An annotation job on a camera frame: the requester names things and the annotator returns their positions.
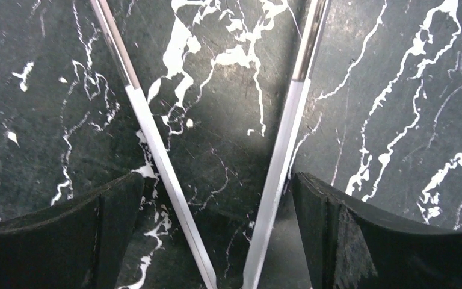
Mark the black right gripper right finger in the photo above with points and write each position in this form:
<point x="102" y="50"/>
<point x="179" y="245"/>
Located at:
<point x="352" y="244"/>

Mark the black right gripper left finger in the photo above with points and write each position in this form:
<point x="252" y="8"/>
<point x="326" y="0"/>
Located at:
<point x="79" y="243"/>

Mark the metal tongs white handles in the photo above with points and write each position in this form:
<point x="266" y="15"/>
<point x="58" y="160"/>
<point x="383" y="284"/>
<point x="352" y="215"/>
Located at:
<point x="280" y="160"/>

